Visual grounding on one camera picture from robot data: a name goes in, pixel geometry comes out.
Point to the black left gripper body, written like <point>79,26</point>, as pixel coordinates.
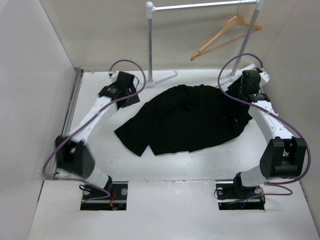
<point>130,101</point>

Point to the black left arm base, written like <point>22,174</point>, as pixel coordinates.
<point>97,200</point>

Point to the white metal clothes rack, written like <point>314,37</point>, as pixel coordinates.
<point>196,34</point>

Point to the black trousers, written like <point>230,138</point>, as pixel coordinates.
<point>184,119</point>

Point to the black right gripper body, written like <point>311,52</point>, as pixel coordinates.
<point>236,88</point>

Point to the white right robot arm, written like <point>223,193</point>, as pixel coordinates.
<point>284,154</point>

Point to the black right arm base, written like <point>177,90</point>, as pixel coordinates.
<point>245,198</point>

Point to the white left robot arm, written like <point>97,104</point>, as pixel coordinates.
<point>73,153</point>

